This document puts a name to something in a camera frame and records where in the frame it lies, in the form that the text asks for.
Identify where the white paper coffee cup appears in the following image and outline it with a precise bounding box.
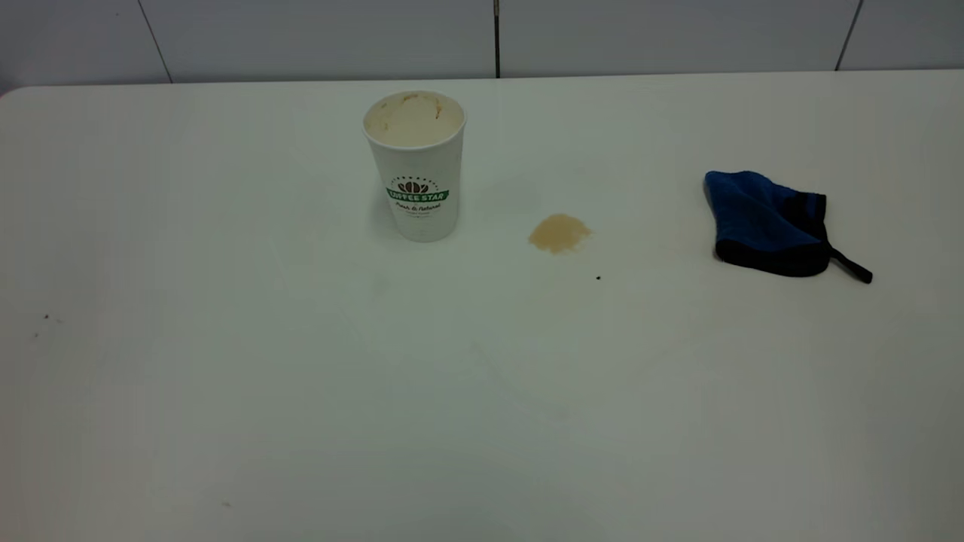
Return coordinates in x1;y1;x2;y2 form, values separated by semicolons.
362;90;468;243

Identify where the blue black-edged cleaning cloth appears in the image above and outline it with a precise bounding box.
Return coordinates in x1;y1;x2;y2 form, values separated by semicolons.
704;170;874;285

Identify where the brown coffee spill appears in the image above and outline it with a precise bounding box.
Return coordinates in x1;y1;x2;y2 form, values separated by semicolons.
528;214;592;254

